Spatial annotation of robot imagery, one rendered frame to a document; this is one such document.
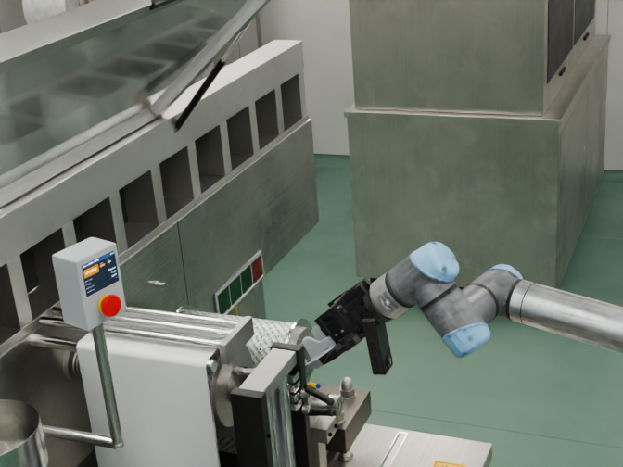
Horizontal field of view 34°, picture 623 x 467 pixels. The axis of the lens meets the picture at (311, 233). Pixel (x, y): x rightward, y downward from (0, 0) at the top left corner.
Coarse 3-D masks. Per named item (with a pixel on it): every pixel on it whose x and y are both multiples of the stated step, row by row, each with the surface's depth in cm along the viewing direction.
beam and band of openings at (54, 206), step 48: (288, 48) 261; (192, 96) 222; (240, 96) 237; (288, 96) 272; (144, 144) 200; (192, 144) 218; (240, 144) 247; (48, 192) 173; (96, 192) 187; (144, 192) 207; (192, 192) 221; (0, 240) 163; (48, 240) 180; (144, 240) 203; (0, 288) 168; (48, 288) 184; (0, 336) 168
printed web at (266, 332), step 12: (192, 312) 203; (204, 312) 203; (264, 324) 196; (276, 324) 195; (288, 324) 195; (264, 336) 193; (276, 336) 192; (252, 348) 193; (264, 348) 192; (252, 360) 193; (216, 432) 186; (228, 432) 185; (216, 444) 169; (228, 444) 187
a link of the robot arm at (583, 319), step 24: (504, 264) 187; (504, 288) 180; (528, 288) 178; (552, 288) 177; (504, 312) 180; (528, 312) 177; (552, 312) 174; (576, 312) 172; (600, 312) 170; (576, 336) 173; (600, 336) 169
